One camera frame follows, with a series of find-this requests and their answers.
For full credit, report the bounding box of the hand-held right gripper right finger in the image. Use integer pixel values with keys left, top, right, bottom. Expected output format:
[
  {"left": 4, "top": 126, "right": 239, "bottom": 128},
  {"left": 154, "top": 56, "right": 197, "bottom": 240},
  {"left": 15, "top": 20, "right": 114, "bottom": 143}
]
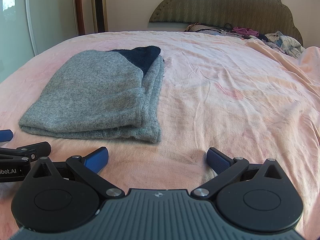
[{"left": 191, "top": 147, "right": 288, "bottom": 202}]

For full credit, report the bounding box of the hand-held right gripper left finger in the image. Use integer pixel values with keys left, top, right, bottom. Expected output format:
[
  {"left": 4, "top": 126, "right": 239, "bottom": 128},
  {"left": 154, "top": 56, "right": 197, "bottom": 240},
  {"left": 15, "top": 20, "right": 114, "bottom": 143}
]
[{"left": 32, "top": 147, "right": 125, "bottom": 201}]

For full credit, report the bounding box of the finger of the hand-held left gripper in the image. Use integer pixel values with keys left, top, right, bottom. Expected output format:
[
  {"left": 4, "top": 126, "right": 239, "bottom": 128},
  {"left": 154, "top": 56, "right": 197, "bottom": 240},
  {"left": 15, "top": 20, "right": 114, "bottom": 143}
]
[
  {"left": 0, "top": 141, "right": 52, "bottom": 162},
  {"left": 0, "top": 129, "right": 14, "bottom": 142}
]

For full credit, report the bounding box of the grey sweater with navy sleeves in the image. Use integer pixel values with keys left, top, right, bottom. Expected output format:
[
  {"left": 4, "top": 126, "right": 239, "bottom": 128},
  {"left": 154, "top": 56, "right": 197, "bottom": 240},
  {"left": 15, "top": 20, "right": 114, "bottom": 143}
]
[{"left": 19, "top": 46, "right": 165, "bottom": 144}]

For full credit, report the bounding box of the pink bed blanket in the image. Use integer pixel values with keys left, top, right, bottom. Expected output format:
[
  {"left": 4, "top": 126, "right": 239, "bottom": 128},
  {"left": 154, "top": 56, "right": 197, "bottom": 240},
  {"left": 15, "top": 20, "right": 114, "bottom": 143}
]
[{"left": 0, "top": 31, "right": 320, "bottom": 240}]

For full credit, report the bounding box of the frosted glass wardrobe door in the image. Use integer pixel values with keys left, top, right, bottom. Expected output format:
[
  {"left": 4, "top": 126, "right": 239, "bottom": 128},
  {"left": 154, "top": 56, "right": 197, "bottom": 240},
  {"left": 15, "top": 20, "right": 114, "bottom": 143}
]
[{"left": 0, "top": 0, "right": 79, "bottom": 83}]

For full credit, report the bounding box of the pink garment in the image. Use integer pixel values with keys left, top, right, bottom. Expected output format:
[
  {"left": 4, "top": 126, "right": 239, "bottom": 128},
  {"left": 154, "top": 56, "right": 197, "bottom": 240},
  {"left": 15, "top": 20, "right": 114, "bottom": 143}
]
[{"left": 232, "top": 26, "right": 260, "bottom": 38}]

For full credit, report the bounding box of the white patterned garment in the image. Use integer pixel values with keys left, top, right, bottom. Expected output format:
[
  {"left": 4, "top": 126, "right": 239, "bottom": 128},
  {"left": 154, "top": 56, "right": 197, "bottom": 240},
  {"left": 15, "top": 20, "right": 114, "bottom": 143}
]
[{"left": 265, "top": 31, "right": 305, "bottom": 59}]

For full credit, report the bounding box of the frilled blue grey pillow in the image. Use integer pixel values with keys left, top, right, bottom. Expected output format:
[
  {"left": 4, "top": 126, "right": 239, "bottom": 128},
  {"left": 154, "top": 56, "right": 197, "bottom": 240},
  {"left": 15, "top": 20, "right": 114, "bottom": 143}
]
[{"left": 184, "top": 23, "right": 233, "bottom": 34}]

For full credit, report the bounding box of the gold tower fan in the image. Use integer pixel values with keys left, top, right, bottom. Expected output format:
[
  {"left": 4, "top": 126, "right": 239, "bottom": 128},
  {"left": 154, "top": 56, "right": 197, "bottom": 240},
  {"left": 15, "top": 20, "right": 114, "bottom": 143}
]
[{"left": 90, "top": 0, "right": 108, "bottom": 33}]

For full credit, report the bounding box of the olive padded headboard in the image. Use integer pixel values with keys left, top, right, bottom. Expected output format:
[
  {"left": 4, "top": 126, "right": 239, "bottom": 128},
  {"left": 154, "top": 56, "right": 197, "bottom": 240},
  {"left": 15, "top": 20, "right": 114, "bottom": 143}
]
[{"left": 149, "top": 0, "right": 304, "bottom": 47}]

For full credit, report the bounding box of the black cable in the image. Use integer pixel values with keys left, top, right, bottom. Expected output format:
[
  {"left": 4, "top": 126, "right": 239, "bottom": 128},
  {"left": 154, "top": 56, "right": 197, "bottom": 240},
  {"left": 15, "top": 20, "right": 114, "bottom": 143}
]
[{"left": 195, "top": 23, "right": 247, "bottom": 37}]

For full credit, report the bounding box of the brown wooden door frame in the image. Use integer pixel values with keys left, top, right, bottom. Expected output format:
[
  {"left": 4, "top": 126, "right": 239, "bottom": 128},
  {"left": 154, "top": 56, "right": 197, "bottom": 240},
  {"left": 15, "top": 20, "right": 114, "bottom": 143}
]
[{"left": 74, "top": 0, "right": 85, "bottom": 36}]

